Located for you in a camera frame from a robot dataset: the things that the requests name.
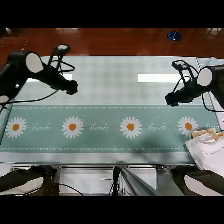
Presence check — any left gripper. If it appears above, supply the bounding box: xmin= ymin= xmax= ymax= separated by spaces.
xmin=64 ymin=79 xmax=80 ymax=96

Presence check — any white garment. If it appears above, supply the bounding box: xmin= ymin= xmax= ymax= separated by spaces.
xmin=184 ymin=131 xmax=224 ymax=183

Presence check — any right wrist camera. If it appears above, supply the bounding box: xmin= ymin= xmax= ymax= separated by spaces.
xmin=171 ymin=59 xmax=200 ymax=85

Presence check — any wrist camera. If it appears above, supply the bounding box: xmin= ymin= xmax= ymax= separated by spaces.
xmin=171 ymin=59 xmax=200 ymax=85
xmin=48 ymin=43 xmax=76 ymax=73

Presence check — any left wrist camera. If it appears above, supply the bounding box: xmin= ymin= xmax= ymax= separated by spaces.
xmin=48 ymin=43 xmax=76 ymax=73

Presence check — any silver frame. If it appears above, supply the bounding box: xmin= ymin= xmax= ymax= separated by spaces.
xmin=0 ymin=161 xmax=224 ymax=197

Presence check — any black cable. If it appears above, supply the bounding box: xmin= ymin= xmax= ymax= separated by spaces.
xmin=57 ymin=181 xmax=85 ymax=197
xmin=0 ymin=88 xmax=60 ymax=111
xmin=200 ymin=92 xmax=224 ymax=113

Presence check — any beige garment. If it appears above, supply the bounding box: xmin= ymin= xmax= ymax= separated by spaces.
xmin=191 ymin=127 xmax=224 ymax=140

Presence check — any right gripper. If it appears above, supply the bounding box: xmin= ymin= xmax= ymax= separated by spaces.
xmin=164 ymin=90 xmax=182 ymax=108

